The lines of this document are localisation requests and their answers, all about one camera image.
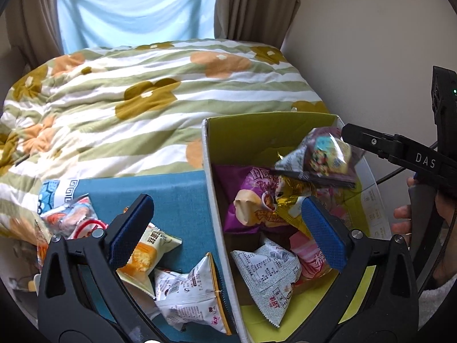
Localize person's right hand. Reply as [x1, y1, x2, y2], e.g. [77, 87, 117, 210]
[392, 177, 457, 284]

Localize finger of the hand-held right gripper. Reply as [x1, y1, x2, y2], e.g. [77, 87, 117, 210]
[340, 123, 398, 167]

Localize brown curtain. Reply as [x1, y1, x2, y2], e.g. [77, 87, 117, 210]
[4, 0, 78, 69]
[213, 0, 305, 53]

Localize triangular orange white snack packet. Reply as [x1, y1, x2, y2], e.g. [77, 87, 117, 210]
[153, 252, 233, 335]

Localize light blue window cloth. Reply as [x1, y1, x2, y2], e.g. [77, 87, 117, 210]
[56, 0, 221, 57]

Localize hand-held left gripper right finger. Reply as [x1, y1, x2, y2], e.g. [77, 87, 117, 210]
[292, 196, 420, 343]

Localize light pink snack packet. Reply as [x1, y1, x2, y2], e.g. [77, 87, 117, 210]
[316, 187, 353, 223]

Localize clear colourful candy packet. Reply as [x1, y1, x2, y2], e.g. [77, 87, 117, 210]
[302, 126, 362, 188]

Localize pink snack packet white print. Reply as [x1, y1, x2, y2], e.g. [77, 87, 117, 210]
[288, 230, 340, 291]

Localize gold snack packet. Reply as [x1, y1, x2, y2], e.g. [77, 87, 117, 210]
[274, 174, 315, 237]

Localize pale triangular snack packet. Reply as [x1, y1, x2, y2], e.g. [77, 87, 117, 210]
[274, 142, 358, 189]

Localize green cardboard box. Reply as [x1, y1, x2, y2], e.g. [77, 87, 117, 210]
[201, 112, 392, 343]

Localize red white snack packet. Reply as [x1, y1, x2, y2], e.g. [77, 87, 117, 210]
[39, 194, 108, 241]

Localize blue folding bed table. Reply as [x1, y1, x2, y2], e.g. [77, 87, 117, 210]
[0, 169, 250, 343]

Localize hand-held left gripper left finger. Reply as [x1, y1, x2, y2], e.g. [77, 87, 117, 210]
[37, 194, 165, 343]

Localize orange cake snack packet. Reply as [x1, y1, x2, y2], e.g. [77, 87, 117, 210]
[116, 222, 183, 298]

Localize purple chips packet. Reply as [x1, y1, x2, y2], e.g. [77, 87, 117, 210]
[213, 164, 308, 235]

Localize white triangular printed snack packet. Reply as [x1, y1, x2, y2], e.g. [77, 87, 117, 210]
[230, 239, 305, 328]

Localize black cable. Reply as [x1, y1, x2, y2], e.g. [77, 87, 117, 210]
[375, 141, 442, 187]

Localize floral striped duvet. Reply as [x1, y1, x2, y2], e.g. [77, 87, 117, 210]
[0, 39, 330, 239]

